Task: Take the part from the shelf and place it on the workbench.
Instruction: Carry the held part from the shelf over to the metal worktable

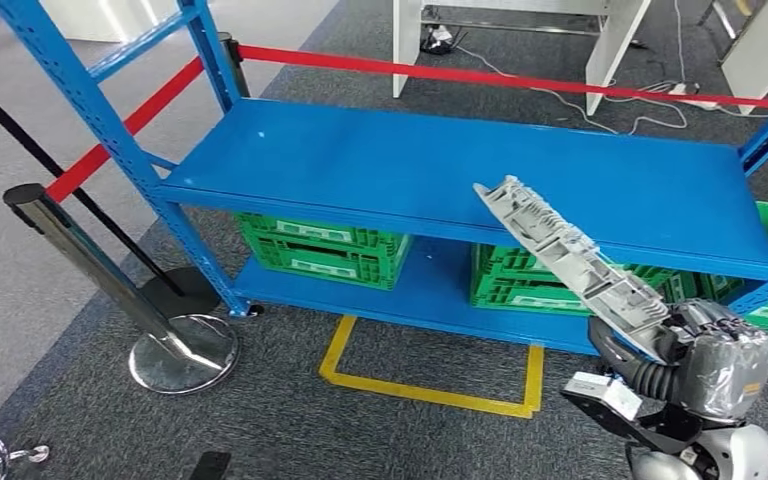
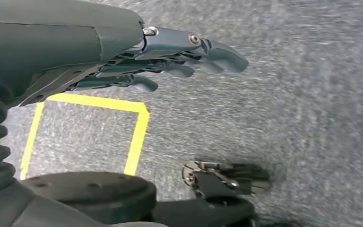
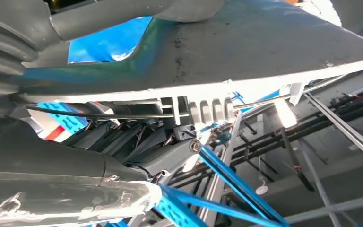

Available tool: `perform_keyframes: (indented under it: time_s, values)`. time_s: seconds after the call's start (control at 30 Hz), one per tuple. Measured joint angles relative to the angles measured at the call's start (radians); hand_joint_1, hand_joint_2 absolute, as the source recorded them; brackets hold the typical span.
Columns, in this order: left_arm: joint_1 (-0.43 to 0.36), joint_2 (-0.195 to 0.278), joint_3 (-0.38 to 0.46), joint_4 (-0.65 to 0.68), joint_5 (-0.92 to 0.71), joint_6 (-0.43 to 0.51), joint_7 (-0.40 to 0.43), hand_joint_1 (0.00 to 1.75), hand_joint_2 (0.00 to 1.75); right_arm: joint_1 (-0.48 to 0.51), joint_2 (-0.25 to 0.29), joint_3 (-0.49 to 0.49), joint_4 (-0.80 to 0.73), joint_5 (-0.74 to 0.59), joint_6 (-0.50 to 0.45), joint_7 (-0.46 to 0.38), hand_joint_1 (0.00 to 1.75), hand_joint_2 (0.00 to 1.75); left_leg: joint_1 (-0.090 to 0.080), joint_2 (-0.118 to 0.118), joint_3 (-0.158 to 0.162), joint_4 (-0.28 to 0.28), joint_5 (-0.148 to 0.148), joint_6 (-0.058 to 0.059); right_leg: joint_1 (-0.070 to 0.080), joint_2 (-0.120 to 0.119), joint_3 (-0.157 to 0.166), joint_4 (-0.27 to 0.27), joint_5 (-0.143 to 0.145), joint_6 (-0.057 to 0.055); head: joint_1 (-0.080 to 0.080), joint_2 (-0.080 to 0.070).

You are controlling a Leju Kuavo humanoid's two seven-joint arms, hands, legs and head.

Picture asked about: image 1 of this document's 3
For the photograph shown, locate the white power strip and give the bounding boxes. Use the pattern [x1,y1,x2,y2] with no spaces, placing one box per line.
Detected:
[668,82,720,111]

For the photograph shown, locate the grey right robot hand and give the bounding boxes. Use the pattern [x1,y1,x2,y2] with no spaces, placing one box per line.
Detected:
[587,299,768,425]

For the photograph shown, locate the black robot foot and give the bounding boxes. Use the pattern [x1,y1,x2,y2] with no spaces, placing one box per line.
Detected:
[188,451,233,480]

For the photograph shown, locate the white power cable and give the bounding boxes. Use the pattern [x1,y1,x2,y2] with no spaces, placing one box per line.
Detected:
[456,46,690,137]

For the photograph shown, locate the blue metal shelf rack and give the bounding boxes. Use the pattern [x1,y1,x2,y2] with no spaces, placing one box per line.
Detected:
[0,0,768,359]

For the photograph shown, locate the chrome stanchion post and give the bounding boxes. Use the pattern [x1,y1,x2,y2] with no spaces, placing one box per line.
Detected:
[2,183,241,397]

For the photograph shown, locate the silver wheel hubcap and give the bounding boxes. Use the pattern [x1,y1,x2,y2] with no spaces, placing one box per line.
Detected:
[473,175,680,364]

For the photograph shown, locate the black barrier belt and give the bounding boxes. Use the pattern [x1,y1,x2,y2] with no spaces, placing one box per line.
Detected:
[0,80,187,297]

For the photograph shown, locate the black router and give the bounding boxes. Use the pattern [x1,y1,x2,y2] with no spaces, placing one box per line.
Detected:
[420,25,468,56]

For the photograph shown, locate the white lit plinth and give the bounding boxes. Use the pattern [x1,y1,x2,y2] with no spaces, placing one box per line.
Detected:
[39,0,187,44]

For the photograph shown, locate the chrome metal stand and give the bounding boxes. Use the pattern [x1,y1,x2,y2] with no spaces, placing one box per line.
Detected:
[0,420,51,480]

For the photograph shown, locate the grey metal frame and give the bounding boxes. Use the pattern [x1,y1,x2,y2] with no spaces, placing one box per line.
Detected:
[698,0,756,64]

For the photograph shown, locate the white desk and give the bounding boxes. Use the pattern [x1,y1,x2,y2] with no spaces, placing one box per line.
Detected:
[391,0,654,117]

